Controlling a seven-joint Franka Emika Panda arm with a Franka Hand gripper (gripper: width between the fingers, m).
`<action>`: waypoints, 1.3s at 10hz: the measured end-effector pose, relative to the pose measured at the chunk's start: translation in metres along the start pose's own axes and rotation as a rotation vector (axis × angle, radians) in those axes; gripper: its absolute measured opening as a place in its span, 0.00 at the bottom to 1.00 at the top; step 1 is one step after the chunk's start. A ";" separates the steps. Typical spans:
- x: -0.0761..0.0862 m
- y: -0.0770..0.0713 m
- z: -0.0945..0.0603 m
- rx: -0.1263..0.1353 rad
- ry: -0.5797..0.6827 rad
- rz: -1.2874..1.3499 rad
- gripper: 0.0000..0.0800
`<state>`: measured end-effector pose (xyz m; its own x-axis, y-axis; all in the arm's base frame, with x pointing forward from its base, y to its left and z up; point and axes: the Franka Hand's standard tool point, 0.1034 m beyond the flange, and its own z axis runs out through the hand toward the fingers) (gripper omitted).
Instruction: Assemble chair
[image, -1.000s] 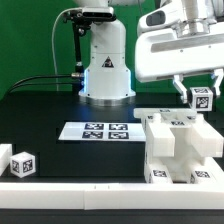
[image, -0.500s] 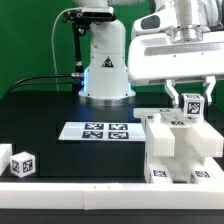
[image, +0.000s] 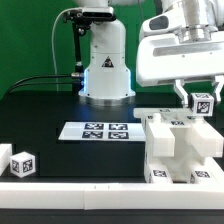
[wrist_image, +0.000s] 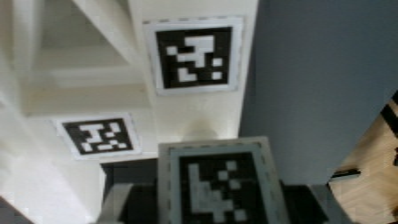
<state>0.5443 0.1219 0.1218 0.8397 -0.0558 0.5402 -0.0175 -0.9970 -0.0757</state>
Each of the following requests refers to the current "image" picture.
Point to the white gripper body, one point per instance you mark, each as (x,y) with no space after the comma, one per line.
(162,58)

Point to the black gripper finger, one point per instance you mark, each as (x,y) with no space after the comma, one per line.
(218,84)
(178,87)

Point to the small white tagged cube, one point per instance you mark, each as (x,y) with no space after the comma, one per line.
(201,104)

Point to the long white chair back post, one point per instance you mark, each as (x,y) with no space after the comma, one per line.
(161,125)

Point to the white chair seat piece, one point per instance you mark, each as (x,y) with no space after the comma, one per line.
(180,164)

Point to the white sheet with tags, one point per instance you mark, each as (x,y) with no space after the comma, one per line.
(99,131)

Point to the white tagged cube front left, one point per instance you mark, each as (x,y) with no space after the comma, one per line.
(22,164)

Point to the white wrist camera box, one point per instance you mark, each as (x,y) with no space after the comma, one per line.
(162,24)

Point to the white U-shaped boundary frame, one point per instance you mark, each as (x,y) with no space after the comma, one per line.
(92,196)

